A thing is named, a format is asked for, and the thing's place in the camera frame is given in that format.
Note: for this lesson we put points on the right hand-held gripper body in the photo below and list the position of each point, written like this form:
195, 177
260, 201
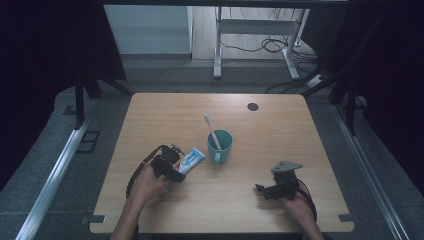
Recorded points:
286, 181

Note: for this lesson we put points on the black metal stand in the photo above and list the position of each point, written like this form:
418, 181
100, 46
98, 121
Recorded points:
79, 103
350, 110

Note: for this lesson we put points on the pink toothbrush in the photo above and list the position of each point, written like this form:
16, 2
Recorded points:
211, 130

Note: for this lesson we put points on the person's left hand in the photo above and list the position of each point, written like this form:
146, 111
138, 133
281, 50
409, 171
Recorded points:
148, 185

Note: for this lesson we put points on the white cabinet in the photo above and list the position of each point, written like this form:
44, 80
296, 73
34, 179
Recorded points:
148, 30

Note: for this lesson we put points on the white power strip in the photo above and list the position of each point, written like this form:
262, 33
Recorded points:
316, 80

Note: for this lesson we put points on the white toothpaste tube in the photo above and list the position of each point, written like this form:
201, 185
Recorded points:
191, 160

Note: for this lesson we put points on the dark round table grommet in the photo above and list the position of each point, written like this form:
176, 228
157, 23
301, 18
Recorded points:
253, 107

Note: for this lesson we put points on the dark curtain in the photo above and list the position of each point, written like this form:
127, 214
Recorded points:
390, 83
43, 66

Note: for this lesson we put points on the grey table bracket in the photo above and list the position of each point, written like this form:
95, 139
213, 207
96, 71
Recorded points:
345, 218
95, 219

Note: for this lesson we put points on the white desk frame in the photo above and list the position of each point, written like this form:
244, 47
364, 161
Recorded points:
256, 26

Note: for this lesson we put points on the aluminium floor rail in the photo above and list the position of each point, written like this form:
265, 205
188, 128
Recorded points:
366, 166
53, 180

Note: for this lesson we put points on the teal cup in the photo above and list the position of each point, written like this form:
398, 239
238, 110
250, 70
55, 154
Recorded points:
220, 148

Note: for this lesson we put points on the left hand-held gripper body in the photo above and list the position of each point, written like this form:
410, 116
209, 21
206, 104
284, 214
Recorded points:
163, 160

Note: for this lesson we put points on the person's right hand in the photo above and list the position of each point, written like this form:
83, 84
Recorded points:
296, 206

